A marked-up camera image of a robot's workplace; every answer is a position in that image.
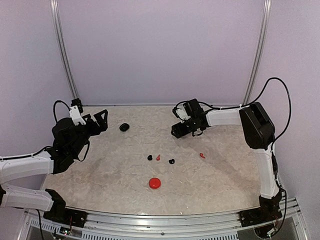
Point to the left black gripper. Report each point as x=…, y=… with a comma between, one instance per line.
x=96, y=130

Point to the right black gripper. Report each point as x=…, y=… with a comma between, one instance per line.
x=175, y=128

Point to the glossy black earbud case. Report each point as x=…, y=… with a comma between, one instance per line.
x=124, y=127

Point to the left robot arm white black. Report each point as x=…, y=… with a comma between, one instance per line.
x=71, y=134

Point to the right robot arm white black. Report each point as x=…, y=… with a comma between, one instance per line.
x=259, y=134

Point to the red round charging case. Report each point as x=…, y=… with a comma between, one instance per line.
x=154, y=183

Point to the black round earbud left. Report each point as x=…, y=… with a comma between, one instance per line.
x=149, y=157

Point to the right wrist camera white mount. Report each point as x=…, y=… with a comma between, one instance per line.
x=188, y=111

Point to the left aluminium corner post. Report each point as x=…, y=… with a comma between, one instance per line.
x=54, y=5

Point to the aluminium corner post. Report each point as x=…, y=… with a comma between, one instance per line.
x=54, y=5
x=259, y=50

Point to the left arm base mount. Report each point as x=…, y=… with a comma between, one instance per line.
x=66, y=216

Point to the aluminium front rail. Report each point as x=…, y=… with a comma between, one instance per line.
x=113, y=226

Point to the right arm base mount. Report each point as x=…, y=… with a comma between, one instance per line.
x=267, y=215

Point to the right aluminium corner post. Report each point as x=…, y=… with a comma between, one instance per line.
x=259, y=50

